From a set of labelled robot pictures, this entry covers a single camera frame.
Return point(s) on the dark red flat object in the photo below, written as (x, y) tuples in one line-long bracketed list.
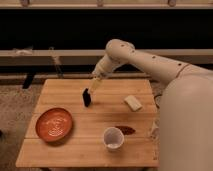
[(126, 130)]

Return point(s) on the white paper cup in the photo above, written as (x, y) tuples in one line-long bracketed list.
[(113, 138)]

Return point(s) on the black eraser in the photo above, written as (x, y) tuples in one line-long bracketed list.
[(86, 97)]

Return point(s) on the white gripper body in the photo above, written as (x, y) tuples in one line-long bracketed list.
[(104, 67)]

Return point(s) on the wooden table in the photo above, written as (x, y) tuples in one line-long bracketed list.
[(84, 146)]

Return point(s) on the orange round plate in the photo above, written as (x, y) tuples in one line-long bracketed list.
[(54, 124)]

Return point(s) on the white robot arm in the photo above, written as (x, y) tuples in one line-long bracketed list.
[(186, 106)]

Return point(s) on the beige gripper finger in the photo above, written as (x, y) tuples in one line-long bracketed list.
[(95, 83)]

